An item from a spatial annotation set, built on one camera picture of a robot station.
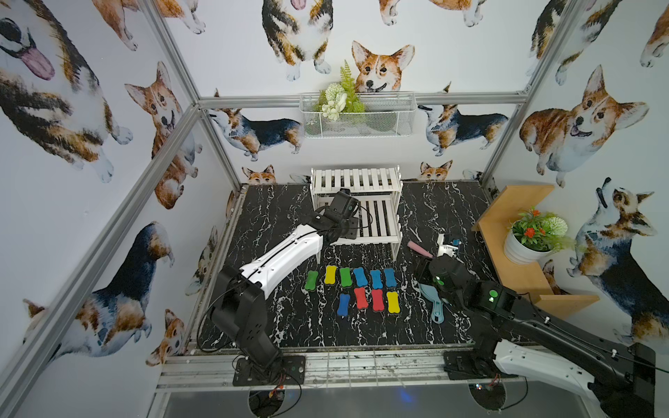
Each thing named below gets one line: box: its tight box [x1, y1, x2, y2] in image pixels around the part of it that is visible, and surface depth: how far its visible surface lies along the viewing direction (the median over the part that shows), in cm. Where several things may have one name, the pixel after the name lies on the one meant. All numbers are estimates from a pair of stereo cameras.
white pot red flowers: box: [503, 206, 577, 265], surface depth 80 cm
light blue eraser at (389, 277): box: [383, 267, 398, 288], surface depth 92 cm
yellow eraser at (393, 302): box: [386, 290, 401, 314], surface depth 87 cm
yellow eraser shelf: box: [324, 264, 338, 285], surface depth 94 cm
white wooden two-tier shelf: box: [310, 165, 403, 264], surface depth 90 cm
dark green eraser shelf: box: [304, 269, 319, 291], surface depth 93 cm
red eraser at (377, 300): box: [371, 289, 385, 311], surface depth 87 cm
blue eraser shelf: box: [337, 293, 352, 317], surface depth 87 cm
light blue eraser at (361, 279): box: [352, 266, 369, 288], surface depth 92 cm
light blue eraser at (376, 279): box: [370, 269, 384, 290], surface depth 92 cm
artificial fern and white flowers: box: [312, 59, 365, 122], surface depth 82 cm
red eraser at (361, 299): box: [353, 287, 369, 310], surface depth 89 cm
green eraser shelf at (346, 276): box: [339, 267, 353, 288], surface depth 92 cm
